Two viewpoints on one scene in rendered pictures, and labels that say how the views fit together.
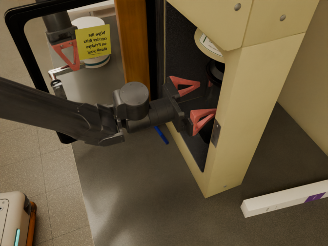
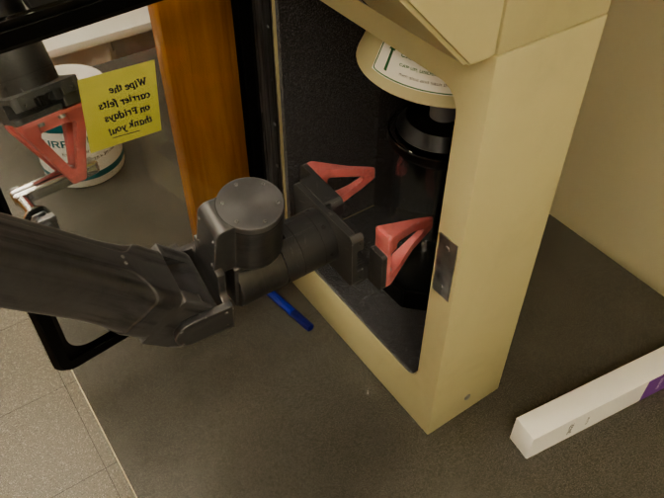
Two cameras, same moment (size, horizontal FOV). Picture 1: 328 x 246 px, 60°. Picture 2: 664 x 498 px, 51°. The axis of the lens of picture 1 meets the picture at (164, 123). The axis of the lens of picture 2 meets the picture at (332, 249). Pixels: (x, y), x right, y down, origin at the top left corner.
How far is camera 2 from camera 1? 0.10 m
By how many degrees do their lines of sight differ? 10
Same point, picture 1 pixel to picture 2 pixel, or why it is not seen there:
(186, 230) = not seen: outside the picture
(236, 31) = (486, 20)
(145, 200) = (290, 467)
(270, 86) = (549, 140)
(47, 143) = not seen: outside the picture
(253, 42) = (517, 42)
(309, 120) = (604, 226)
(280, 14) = not seen: outside the picture
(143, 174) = (272, 410)
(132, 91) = (244, 198)
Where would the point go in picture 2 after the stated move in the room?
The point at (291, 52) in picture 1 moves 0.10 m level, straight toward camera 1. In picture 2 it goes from (584, 60) to (582, 136)
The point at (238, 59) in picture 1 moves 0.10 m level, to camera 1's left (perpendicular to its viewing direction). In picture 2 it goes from (490, 82) to (347, 100)
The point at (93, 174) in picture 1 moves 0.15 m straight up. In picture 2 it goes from (149, 433) to (121, 352)
